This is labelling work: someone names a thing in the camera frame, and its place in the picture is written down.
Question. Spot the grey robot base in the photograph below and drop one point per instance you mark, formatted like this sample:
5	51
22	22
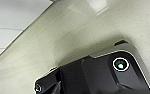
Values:
91	78

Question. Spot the white lower kitchen cabinets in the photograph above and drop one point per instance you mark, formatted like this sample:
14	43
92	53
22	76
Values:
7	20

